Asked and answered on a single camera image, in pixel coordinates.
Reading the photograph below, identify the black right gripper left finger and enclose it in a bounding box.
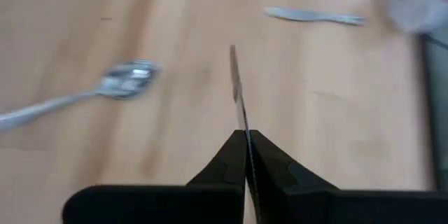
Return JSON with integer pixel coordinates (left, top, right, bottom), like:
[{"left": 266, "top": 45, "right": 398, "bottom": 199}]
[{"left": 185, "top": 129, "right": 248, "bottom": 224}]

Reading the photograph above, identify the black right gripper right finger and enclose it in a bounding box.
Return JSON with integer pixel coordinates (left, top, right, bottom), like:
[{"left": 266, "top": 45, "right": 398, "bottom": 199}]
[{"left": 246, "top": 129, "right": 339, "bottom": 224}]

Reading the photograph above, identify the silver spoon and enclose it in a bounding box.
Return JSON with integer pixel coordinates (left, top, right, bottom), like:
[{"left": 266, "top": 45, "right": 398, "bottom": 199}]
[{"left": 0, "top": 59, "right": 160, "bottom": 130}]

